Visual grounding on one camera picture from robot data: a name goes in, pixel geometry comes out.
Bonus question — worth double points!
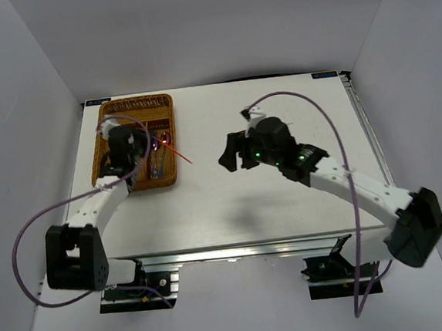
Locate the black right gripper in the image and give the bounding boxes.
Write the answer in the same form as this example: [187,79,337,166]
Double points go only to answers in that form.
[215,128,282,175]

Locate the gold bowl purple spoon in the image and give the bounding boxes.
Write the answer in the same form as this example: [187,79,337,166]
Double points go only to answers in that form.
[150,140,160,179]

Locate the orange chopstick horizontal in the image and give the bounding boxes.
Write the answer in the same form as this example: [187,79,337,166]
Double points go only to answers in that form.
[156,137,193,164]

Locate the iridescent purple spoon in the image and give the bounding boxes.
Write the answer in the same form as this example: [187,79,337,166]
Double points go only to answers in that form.
[158,131,171,177]

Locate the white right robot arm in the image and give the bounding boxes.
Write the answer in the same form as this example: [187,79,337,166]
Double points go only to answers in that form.
[218,117,442,278]

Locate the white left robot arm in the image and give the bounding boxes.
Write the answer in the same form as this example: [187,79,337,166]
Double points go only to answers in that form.
[45,125,152,296]

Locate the woven wicker cutlery tray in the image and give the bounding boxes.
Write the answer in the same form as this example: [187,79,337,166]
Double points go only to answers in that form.
[91,93,177,192]

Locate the blue label sticker left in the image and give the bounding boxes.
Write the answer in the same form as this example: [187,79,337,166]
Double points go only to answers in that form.
[85,97,111,106]

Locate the blue label sticker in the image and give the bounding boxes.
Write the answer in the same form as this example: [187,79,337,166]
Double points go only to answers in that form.
[311,70,339,79]
[85,97,111,106]

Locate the blue label sticker right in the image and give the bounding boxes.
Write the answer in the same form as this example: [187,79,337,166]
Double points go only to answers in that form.
[311,70,339,79]

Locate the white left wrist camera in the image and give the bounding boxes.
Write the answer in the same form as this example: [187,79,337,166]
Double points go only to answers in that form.
[96,118,119,140]

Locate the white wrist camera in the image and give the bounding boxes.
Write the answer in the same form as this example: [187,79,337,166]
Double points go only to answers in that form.
[241,106,266,135]
[96,118,119,140]

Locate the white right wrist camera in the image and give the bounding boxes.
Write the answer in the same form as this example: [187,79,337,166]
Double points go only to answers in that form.
[241,106,266,135]

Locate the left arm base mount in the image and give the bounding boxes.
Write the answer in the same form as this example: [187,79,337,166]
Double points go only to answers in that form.
[100,259,179,314]

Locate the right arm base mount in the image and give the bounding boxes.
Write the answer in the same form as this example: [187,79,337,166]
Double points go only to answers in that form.
[297,232,383,302]

